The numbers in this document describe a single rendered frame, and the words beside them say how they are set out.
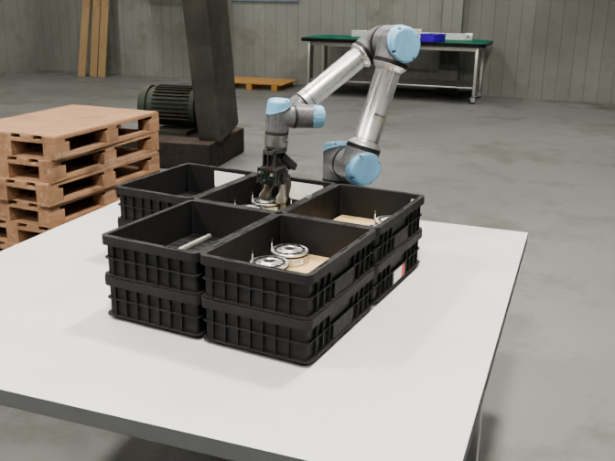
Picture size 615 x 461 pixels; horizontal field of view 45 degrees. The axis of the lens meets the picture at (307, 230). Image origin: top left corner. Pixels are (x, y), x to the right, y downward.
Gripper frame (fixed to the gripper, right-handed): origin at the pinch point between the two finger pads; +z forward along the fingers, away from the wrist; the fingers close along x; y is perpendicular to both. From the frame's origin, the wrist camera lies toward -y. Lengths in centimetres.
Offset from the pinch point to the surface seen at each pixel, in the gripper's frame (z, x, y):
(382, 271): 4, 48, 24
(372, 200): -6.1, 31.2, -7.3
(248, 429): 13, 50, 98
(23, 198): 59, -208, -84
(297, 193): -3.3, 4.4, -7.0
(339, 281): -4, 48, 54
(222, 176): -3.5, -25.4, -6.9
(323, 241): -4.0, 33.3, 32.7
